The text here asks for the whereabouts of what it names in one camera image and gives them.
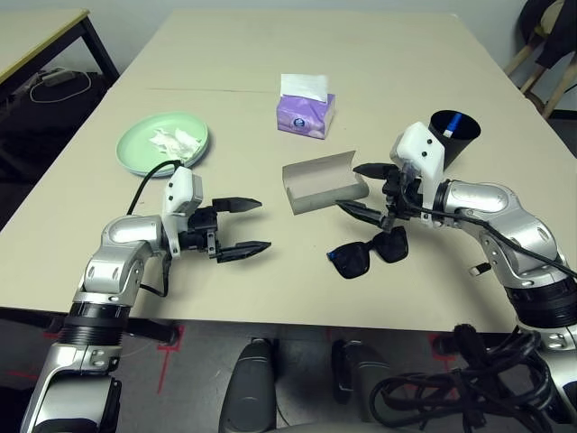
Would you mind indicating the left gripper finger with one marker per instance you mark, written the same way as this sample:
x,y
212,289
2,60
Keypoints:
x,y
245,250
236,205

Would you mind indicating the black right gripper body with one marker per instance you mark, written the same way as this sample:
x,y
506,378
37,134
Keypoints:
x,y
401,198

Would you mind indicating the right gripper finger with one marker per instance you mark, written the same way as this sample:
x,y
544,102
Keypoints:
x,y
363,211
374,170

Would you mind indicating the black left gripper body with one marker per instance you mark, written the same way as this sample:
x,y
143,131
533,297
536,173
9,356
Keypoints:
x,y
200,232

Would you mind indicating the black sunglasses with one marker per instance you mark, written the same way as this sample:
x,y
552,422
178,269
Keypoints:
x,y
354,261

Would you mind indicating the grey glasses case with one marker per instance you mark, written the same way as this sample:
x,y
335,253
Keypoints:
x,y
315,180

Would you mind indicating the white tissue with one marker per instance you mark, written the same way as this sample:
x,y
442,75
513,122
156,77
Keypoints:
x,y
178,142

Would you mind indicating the black pen white end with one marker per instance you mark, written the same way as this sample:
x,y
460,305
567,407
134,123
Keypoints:
x,y
475,271

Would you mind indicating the light green plate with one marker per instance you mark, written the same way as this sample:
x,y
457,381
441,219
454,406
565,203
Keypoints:
x,y
140,140

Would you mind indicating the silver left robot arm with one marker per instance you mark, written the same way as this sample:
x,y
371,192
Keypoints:
x,y
126,230

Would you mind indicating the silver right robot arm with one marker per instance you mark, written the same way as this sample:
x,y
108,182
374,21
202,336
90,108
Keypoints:
x,y
496,203

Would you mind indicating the black cup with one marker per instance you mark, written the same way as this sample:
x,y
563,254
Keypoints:
x,y
460,149

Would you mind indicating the purple tissue pack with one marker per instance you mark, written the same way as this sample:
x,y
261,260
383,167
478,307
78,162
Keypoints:
x,y
302,117

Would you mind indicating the blue marker white cap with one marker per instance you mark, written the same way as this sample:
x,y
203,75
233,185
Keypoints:
x,y
454,122

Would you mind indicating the robot left leg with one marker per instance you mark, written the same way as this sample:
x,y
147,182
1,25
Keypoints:
x,y
248,388

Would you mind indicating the robot leg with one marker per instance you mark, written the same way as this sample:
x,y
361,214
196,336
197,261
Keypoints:
x,y
248,388
360,370

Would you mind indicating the robot right leg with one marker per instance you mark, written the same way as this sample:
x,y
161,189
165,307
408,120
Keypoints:
x,y
360,370

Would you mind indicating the grey robot torso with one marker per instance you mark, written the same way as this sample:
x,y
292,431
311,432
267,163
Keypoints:
x,y
315,428

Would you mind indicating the grey power strip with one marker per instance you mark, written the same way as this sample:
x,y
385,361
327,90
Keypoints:
x,y
56,76

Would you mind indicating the wooden stool with black jacket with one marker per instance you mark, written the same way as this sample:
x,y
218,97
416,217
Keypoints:
x,y
559,40

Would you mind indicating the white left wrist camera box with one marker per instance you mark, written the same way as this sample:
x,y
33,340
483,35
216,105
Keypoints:
x,y
180,189

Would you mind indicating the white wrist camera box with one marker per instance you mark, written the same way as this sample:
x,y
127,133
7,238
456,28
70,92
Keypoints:
x,y
419,144
180,189

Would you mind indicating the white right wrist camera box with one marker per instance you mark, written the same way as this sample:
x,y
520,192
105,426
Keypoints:
x,y
419,144

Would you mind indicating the beige side table black frame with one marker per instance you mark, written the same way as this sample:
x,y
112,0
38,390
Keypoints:
x,y
27,36

